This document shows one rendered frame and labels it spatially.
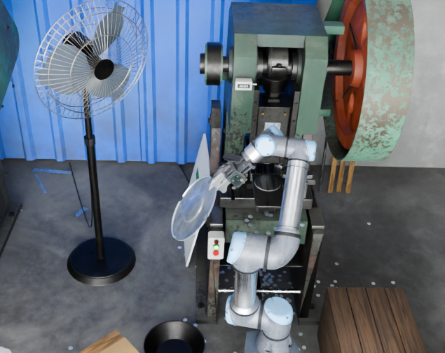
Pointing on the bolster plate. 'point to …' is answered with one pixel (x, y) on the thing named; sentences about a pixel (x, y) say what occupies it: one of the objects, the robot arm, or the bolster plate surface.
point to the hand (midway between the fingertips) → (211, 187)
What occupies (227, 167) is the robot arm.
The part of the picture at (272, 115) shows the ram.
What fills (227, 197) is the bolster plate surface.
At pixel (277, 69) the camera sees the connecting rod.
